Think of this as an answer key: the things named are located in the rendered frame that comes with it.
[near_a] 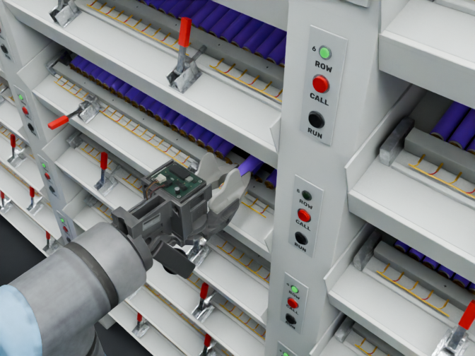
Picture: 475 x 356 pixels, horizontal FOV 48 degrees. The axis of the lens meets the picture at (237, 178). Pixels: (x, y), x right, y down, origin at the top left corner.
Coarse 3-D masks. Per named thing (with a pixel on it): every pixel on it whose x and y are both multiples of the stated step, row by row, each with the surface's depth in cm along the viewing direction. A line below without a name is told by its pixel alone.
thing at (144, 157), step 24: (48, 48) 102; (24, 72) 101; (48, 72) 105; (48, 96) 102; (72, 96) 101; (72, 120) 98; (96, 120) 96; (120, 120) 95; (120, 144) 92; (144, 144) 90; (144, 168) 88; (240, 216) 79; (240, 240) 81; (264, 240) 71
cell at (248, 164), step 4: (252, 156) 76; (248, 160) 76; (252, 160) 76; (256, 160) 76; (260, 160) 76; (244, 164) 75; (248, 164) 75; (252, 164) 75; (256, 164) 76; (240, 168) 75; (244, 168) 75; (248, 168) 75; (252, 168) 76; (240, 172) 75; (244, 172) 75
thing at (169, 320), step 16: (144, 288) 135; (144, 304) 133; (160, 304) 132; (160, 320) 130; (176, 320) 129; (176, 336) 127; (192, 336) 126; (208, 336) 118; (192, 352) 124; (208, 352) 122; (224, 352) 122
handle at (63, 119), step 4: (80, 108) 95; (84, 108) 95; (72, 112) 94; (76, 112) 94; (80, 112) 95; (64, 116) 93; (68, 116) 94; (72, 116) 94; (56, 120) 92; (60, 120) 92; (64, 120) 93; (68, 120) 93; (48, 124) 92; (52, 124) 91; (56, 124) 92; (60, 124) 92; (52, 128) 91
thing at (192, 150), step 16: (80, 80) 99; (112, 96) 95; (128, 112) 92; (144, 128) 91; (160, 128) 88; (176, 144) 86; (192, 144) 85; (176, 160) 86; (256, 192) 78; (272, 192) 77; (272, 208) 78
